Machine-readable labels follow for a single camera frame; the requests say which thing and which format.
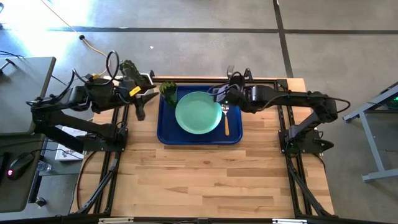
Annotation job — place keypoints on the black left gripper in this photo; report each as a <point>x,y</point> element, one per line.
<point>139,100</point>

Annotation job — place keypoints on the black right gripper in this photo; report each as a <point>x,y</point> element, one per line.
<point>241,98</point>

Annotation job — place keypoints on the green faceted plastic cup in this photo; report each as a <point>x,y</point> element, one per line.
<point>169,91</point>

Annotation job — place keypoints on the mint green plate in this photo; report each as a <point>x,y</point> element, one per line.
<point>197,113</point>

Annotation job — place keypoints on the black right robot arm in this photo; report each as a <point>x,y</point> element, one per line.
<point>295,98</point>

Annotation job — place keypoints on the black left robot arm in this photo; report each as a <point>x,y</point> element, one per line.
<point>93,96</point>

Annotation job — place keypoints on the blue plastic tray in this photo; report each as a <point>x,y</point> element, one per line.
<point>168,137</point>

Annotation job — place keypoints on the yellow label tag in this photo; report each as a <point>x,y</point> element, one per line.
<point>135,91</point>

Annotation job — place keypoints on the tall green cactus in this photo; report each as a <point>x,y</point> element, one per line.
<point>130,70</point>

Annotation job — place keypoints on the white printed box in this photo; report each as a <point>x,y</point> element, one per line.
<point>66,154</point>

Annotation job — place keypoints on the clear water bottle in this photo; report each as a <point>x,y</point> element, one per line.
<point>44,167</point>

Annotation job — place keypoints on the grey desk top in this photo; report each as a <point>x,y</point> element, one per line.
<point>21,93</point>

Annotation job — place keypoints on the black computer mouse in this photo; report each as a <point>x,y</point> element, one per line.
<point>20,165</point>

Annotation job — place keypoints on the black desk foot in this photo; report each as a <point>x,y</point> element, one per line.
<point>40,201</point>

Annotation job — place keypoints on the dark desk top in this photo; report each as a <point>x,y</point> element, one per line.
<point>18,193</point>

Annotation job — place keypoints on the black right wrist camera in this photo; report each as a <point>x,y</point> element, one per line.
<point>222,93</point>

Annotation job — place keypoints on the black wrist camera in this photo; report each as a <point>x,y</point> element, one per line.
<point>124,93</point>
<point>222,93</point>

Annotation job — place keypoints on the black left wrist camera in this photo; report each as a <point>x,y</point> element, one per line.
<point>124,93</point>

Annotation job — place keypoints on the black aluminium table frame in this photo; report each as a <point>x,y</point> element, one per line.
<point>119,174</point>

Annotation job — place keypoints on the silver metal bracket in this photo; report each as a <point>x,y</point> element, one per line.
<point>115,221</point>
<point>289,221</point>

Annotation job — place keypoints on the grey metal table frame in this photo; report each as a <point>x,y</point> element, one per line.
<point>371,146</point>

